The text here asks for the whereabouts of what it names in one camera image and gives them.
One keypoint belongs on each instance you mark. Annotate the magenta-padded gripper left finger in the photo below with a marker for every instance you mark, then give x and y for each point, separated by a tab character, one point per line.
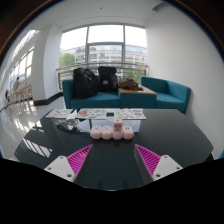
61	166

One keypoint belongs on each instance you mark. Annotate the teal wood-topped side table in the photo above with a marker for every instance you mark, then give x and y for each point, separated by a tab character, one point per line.
137	99

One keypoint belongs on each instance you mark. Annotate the pink rounded power strip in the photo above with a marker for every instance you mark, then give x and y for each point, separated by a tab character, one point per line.
101	133

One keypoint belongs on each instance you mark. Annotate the black backpack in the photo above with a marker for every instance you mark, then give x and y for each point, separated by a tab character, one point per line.
106	79

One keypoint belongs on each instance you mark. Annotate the person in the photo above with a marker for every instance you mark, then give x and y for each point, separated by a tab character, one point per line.
16	84

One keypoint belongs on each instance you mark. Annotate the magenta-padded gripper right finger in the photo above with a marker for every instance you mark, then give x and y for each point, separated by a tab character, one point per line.
165	166

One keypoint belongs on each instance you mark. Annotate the metal window railing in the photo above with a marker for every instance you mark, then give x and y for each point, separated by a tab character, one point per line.
133	66

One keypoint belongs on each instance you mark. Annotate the teal armchair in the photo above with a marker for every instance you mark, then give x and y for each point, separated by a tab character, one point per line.
170	95

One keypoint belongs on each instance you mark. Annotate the row of wooden chairs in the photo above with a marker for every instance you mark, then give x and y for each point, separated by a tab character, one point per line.
21	94

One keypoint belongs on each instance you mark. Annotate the brown jacket bundle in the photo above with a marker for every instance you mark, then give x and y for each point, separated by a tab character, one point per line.
128	84

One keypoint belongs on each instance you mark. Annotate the large black bag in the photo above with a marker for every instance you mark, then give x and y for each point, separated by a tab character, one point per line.
84	83

